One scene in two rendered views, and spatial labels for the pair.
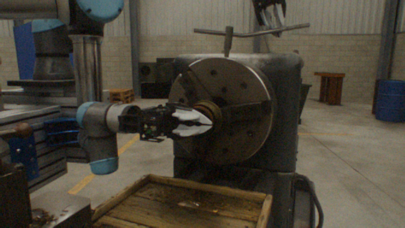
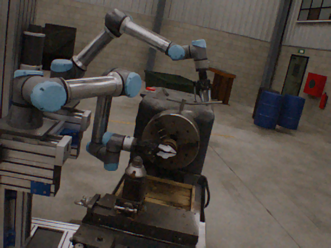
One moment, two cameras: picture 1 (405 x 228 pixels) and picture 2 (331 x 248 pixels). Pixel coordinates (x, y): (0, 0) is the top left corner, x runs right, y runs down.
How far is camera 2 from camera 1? 0.99 m
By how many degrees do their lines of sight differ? 18
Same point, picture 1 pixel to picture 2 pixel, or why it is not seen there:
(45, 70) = not seen: hidden behind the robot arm
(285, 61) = (207, 116)
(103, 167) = (113, 167)
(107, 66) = not seen: outside the picture
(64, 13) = (117, 94)
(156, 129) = (151, 153)
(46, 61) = not seen: hidden behind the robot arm
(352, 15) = (250, 19)
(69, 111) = (70, 125)
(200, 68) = (166, 118)
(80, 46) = (104, 99)
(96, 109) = (116, 138)
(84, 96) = (100, 126)
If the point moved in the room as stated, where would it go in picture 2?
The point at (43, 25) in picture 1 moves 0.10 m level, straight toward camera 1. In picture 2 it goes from (62, 68) to (71, 71)
